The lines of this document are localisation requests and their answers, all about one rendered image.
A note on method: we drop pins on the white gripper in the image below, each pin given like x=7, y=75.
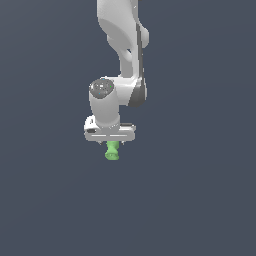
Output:
x=110, y=134

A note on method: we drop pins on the small green object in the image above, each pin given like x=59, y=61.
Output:
x=112, y=151

